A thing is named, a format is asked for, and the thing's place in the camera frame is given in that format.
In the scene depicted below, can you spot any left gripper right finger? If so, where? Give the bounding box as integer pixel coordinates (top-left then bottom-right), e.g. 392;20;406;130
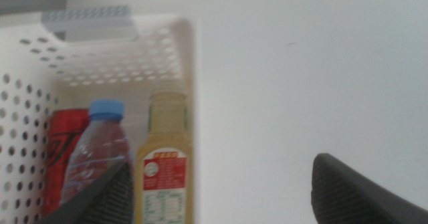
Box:
310;152;428;224

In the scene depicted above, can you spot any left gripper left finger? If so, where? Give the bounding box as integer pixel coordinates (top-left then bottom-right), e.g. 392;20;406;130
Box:
36;159;134;224

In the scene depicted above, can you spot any red soda can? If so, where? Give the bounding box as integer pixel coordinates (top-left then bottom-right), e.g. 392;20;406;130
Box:
41;108;91;217

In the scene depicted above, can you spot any yellow tea bottle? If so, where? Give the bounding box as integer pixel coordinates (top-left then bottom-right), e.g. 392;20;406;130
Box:
133;92;194;224

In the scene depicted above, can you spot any white perforated plastic basket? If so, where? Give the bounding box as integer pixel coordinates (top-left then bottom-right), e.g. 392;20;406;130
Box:
0;5;197;224

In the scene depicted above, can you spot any blue water bottle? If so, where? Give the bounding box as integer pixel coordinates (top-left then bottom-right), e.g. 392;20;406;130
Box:
60;99;134;207

